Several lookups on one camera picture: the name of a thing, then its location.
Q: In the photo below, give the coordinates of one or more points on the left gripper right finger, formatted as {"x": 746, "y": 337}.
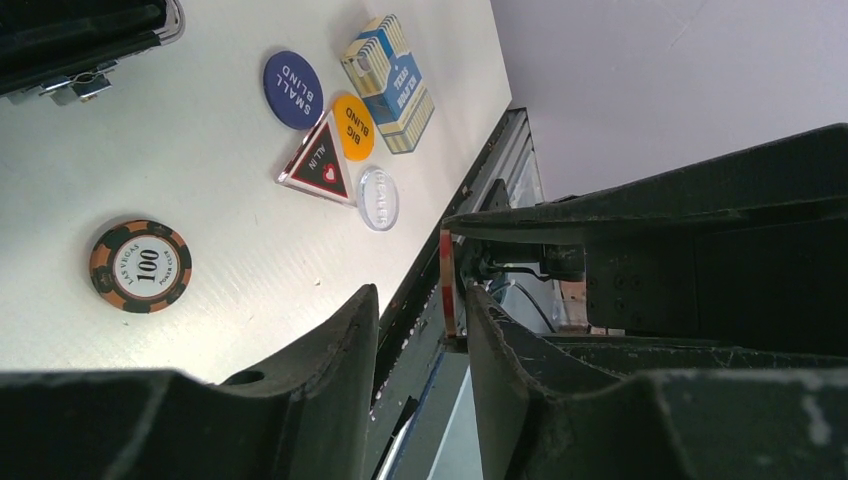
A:
{"x": 617, "y": 407}

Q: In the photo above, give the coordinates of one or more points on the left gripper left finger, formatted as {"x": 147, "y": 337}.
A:
{"x": 301, "y": 413}

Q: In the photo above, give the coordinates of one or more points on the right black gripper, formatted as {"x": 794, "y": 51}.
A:
{"x": 749, "y": 248}

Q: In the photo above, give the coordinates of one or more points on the red poker chip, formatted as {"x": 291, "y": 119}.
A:
{"x": 447, "y": 281}

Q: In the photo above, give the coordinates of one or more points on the orange black poker chip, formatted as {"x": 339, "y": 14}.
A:
{"x": 140, "y": 266}

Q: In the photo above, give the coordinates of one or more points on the clear dealer button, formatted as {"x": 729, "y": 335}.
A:
{"x": 378, "y": 199}

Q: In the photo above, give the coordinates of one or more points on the red triangular all-in button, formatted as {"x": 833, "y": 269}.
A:
{"x": 318, "y": 167}

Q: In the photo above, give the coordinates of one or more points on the orange big blind button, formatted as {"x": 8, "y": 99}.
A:
{"x": 355, "y": 126}

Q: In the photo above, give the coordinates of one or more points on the blue small blind button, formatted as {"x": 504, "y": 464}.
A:
{"x": 293, "y": 90}

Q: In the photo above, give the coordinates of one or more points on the blue striped card box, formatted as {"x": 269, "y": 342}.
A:
{"x": 386, "y": 76}

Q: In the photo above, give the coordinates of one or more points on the black aluminium poker case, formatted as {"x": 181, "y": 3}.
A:
{"x": 65, "y": 50}

